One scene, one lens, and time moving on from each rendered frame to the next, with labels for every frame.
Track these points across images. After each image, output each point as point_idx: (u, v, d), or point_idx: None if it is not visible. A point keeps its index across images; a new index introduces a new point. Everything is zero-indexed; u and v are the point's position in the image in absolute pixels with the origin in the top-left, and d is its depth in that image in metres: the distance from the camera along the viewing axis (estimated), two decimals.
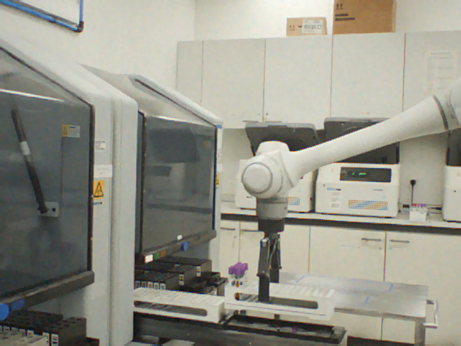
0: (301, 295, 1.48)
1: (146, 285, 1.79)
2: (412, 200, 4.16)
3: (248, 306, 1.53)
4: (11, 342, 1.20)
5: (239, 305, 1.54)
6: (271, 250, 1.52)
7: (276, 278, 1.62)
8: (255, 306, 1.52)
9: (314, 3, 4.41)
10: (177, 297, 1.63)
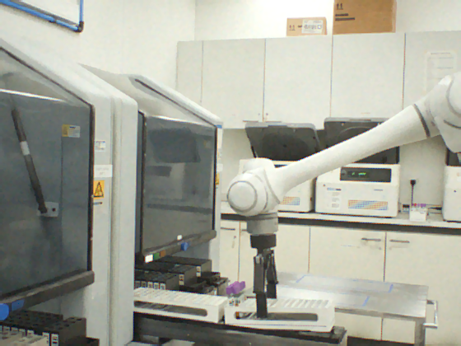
0: (300, 308, 1.48)
1: (146, 285, 1.79)
2: (412, 200, 4.16)
3: (249, 324, 1.53)
4: (11, 342, 1.20)
5: (239, 324, 1.54)
6: (265, 266, 1.53)
7: (274, 293, 1.63)
8: (256, 324, 1.52)
9: (314, 3, 4.41)
10: (177, 297, 1.63)
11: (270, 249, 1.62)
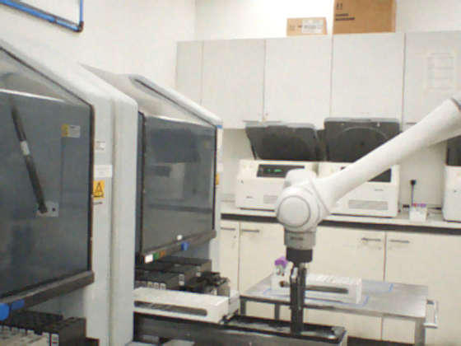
0: (334, 282, 1.81)
1: (146, 285, 1.79)
2: (412, 200, 4.16)
3: None
4: (11, 342, 1.20)
5: (283, 291, 1.88)
6: None
7: (293, 320, 1.49)
8: None
9: (314, 3, 4.41)
10: (177, 297, 1.63)
11: (293, 277, 1.45)
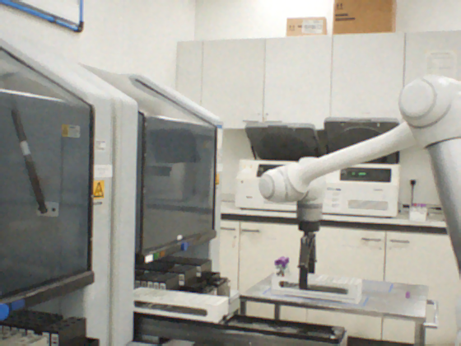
0: (334, 282, 1.81)
1: (146, 285, 1.79)
2: (412, 200, 4.16)
3: (291, 292, 1.87)
4: (11, 342, 1.20)
5: (283, 291, 1.88)
6: (309, 246, 1.86)
7: (312, 269, 1.96)
8: (296, 292, 1.86)
9: (314, 3, 4.41)
10: (177, 297, 1.63)
11: None
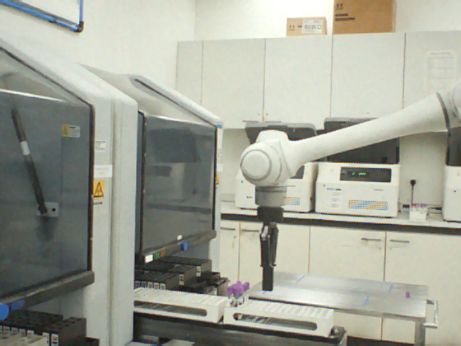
0: (300, 315, 1.48)
1: (146, 285, 1.79)
2: (412, 200, 4.16)
3: (247, 326, 1.53)
4: (11, 342, 1.20)
5: (238, 324, 1.54)
6: (271, 241, 1.53)
7: None
8: (254, 327, 1.52)
9: (314, 3, 4.41)
10: (177, 297, 1.63)
11: None
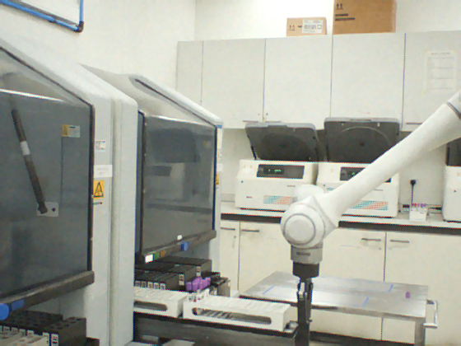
0: (255, 310, 1.52)
1: (146, 285, 1.79)
2: (412, 200, 4.16)
3: (205, 320, 1.57)
4: (11, 342, 1.20)
5: (197, 320, 1.58)
6: None
7: (300, 334, 1.51)
8: (211, 321, 1.56)
9: (314, 3, 4.41)
10: (139, 292, 1.67)
11: (300, 292, 1.47)
